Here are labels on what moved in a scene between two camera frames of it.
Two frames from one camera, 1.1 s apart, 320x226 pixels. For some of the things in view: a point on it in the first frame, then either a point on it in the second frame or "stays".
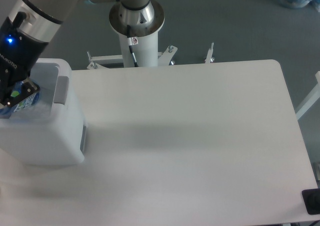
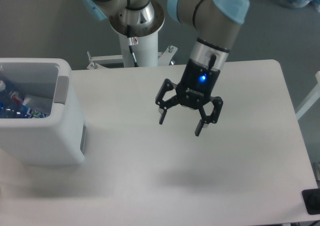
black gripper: [19, 51] -> [195, 88]
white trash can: [52, 133] stays
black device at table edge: [311, 201] stays
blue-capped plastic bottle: [6, 112] -> [21, 111]
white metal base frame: [94, 62] stays
